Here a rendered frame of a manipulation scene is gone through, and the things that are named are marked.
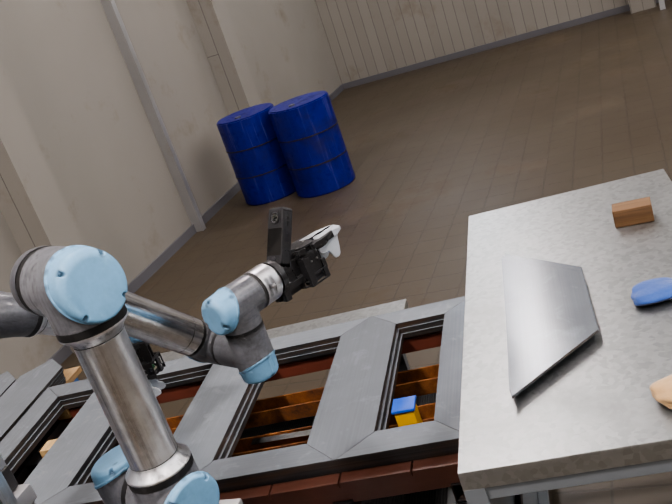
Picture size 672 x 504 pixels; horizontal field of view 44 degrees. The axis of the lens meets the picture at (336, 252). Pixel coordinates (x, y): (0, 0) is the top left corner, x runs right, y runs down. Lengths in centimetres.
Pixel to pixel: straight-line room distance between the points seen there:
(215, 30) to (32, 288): 736
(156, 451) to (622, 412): 83
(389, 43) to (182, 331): 1051
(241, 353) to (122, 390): 27
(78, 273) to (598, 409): 96
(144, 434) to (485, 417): 67
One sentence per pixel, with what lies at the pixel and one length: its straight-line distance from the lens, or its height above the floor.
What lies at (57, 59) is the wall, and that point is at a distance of 670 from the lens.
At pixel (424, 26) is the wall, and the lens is 1181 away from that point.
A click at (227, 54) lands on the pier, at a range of 862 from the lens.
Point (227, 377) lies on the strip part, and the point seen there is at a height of 86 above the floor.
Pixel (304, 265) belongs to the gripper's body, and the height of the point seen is 143.
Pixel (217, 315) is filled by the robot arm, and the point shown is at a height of 145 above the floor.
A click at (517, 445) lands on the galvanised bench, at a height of 105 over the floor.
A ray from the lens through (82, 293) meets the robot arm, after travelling 130.
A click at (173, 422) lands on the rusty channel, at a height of 71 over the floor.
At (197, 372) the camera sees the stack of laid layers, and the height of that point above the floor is 84.
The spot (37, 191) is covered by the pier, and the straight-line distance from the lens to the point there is 573.
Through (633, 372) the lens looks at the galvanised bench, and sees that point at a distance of 174.
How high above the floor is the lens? 198
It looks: 20 degrees down
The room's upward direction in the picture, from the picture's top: 19 degrees counter-clockwise
